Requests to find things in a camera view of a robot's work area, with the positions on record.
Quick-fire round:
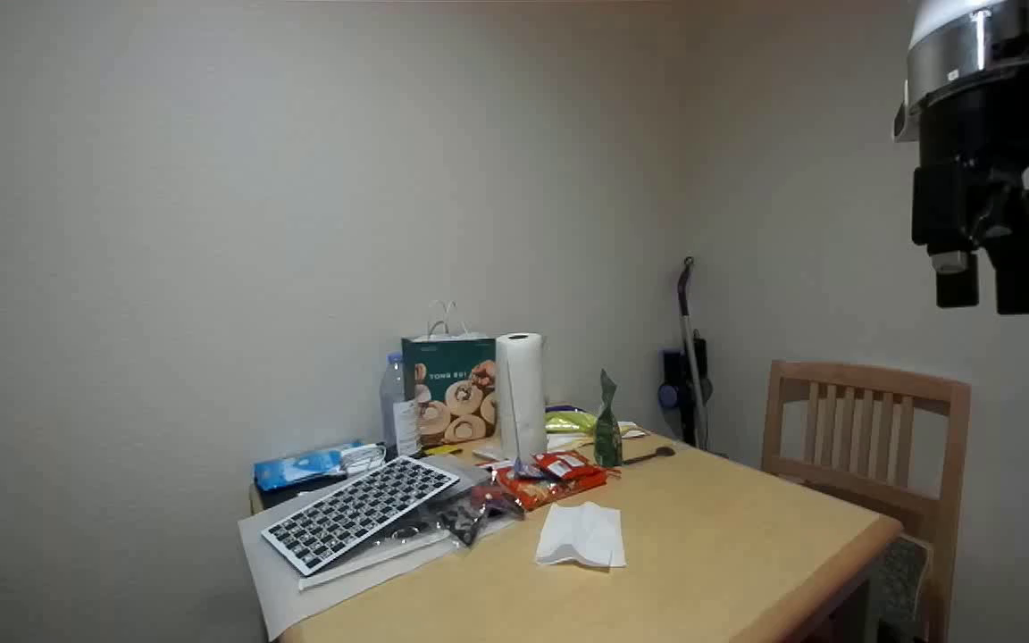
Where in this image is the green glass bottle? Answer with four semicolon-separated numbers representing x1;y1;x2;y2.
594;372;622;469

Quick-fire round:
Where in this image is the yellow green packet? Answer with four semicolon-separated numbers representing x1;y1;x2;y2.
545;410;597;432

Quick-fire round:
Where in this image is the wooden chair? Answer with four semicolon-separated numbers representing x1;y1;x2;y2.
761;360;973;643

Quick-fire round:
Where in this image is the blue snack packet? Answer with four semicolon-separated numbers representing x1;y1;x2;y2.
252;443;383;494

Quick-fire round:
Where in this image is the green donut picture bag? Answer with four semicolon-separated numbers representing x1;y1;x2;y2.
402;336;496;445

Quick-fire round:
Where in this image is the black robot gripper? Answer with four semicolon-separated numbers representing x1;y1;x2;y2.
911;85;1029;313

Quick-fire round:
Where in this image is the white paper napkin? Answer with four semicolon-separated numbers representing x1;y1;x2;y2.
537;505;625;567

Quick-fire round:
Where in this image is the red snack wrapper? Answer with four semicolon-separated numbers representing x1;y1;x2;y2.
496;450;606;512

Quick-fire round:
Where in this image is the clear plastic water bottle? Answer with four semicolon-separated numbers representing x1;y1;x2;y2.
378;352;410;454

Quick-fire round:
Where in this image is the white paper towel roll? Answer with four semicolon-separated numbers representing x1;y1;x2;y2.
496;332;545;469

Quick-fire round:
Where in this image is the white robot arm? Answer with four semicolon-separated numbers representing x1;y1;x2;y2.
894;0;1029;313

